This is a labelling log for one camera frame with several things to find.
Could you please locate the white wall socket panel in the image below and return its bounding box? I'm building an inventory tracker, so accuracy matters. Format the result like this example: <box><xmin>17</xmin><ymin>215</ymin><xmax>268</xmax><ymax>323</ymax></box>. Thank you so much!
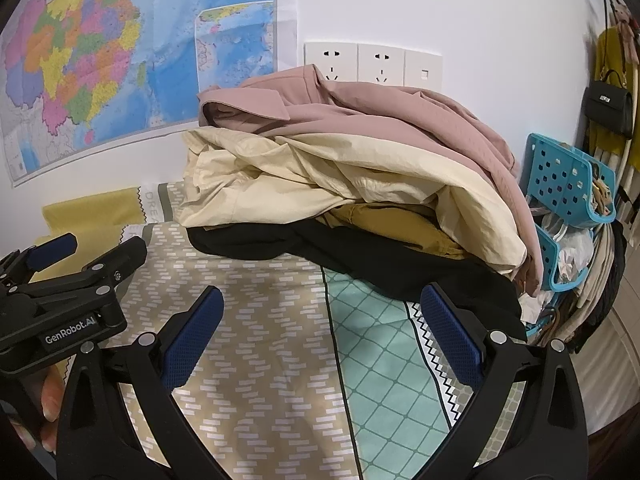
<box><xmin>304</xmin><ymin>41</ymin><xmax>444</xmax><ymax>91</ymax></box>

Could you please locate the yellow hanging garment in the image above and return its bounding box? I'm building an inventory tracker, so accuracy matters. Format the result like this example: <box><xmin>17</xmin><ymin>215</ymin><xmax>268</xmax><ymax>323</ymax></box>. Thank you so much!
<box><xmin>588</xmin><ymin>27</ymin><xmax>638</xmax><ymax>156</ymax></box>

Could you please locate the patterned bed sheet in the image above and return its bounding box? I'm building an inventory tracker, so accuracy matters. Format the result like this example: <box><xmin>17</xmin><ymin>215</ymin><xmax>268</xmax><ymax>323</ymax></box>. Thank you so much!
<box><xmin>42</xmin><ymin>183</ymin><xmax>457</xmax><ymax>479</ymax></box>

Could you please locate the mustard garment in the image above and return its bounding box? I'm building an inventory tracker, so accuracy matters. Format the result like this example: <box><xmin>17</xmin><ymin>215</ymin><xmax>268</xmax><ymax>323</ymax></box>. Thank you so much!
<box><xmin>317</xmin><ymin>203</ymin><xmax>471</xmax><ymax>260</ymax></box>

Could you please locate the colourful wall map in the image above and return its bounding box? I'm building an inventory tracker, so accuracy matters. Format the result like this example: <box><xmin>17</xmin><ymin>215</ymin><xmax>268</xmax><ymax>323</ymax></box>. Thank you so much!
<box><xmin>1</xmin><ymin>0</ymin><xmax>298</xmax><ymax>184</ymax></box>

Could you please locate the pink zip jacket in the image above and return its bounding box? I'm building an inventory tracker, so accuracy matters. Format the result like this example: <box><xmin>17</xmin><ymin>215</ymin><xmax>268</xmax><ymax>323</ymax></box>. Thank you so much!
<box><xmin>198</xmin><ymin>65</ymin><xmax>544</xmax><ymax>295</ymax></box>

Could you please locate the blue plastic basket rack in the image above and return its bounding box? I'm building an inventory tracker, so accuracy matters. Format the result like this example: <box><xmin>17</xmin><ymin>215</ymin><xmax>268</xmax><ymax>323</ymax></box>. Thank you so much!
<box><xmin>520</xmin><ymin>133</ymin><xmax>616</xmax><ymax>339</ymax></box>

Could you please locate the cream jacket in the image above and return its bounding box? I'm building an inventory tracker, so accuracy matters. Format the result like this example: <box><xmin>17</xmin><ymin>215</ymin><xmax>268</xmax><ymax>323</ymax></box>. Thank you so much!
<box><xmin>177</xmin><ymin>127</ymin><xmax>528</xmax><ymax>273</ymax></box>

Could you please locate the person's left hand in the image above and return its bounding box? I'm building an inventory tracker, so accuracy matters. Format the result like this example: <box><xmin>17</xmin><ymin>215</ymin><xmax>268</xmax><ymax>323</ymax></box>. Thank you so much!
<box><xmin>11</xmin><ymin>365</ymin><xmax>64</xmax><ymax>453</ymax></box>

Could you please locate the black garment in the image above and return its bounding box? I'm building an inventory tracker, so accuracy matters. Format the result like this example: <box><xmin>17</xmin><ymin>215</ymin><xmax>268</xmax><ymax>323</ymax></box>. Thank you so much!
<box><xmin>186</xmin><ymin>219</ymin><xmax>526</xmax><ymax>340</ymax></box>

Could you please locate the black handbag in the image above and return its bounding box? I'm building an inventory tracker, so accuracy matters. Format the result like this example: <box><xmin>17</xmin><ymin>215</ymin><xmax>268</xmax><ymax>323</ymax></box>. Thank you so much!
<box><xmin>585</xmin><ymin>70</ymin><xmax>634</xmax><ymax>139</ymax></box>

